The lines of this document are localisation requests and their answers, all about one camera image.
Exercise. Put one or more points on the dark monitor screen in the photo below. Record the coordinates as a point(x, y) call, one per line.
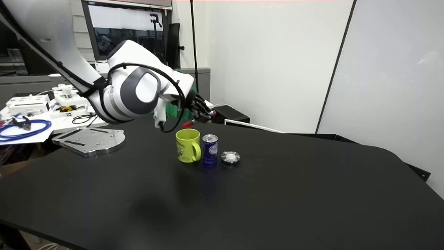
point(110, 23)

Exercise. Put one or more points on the green cloth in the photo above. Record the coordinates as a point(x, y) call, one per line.
point(173, 111)

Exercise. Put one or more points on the blue drink can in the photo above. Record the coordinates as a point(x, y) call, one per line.
point(210, 145)

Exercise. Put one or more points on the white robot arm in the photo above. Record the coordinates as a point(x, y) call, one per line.
point(136, 83)

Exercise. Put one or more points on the yellow-green mug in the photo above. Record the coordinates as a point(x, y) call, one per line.
point(187, 144)

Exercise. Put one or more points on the white side table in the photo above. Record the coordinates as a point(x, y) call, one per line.
point(32, 118)

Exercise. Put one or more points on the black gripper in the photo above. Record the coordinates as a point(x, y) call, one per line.
point(201, 109)

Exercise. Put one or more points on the small round silver tin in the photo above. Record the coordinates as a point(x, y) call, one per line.
point(230, 156)

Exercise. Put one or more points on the red and white marker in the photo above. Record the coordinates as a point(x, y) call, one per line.
point(189, 123)

